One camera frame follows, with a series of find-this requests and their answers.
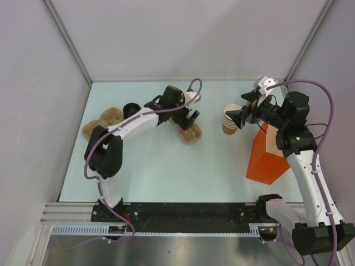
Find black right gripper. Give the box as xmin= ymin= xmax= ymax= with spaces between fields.
xmin=226 ymin=89 xmax=288 ymax=129

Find brown pulp cup carrier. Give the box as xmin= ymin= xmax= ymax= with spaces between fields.
xmin=170 ymin=119 xmax=202 ymax=145
xmin=82 ymin=107 xmax=124 ymax=141

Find orange paper bag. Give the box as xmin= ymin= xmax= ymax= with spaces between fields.
xmin=246 ymin=122 xmax=290 ymax=185

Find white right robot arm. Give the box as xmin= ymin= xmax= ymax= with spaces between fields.
xmin=226 ymin=90 xmax=354 ymax=255

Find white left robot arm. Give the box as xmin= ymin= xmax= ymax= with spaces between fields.
xmin=83 ymin=85 xmax=202 ymax=222

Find stacked brown paper cups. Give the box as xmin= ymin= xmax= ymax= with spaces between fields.
xmin=222 ymin=104 xmax=241 ymax=135

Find black lid stack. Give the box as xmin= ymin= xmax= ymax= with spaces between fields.
xmin=123 ymin=103 xmax=141 ymax=119

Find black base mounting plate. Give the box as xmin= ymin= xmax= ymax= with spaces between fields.
xmin=90 ymin=201 xmax=281 ymax=234

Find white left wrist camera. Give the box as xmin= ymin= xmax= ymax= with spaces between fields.
xmin=184 ymin=90 xmax=201 ymax=109

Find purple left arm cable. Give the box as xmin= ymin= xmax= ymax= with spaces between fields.
xmin=52 ymin=78 xmax=203 ymax=252

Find white slotted cable duct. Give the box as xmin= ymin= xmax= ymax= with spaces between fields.
xmin=51 ymin=224 xmax=260 ymax=238

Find aluminium frame rail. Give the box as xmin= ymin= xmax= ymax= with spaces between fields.
xmin=40 ymin=202 xmax=95 ymax=224

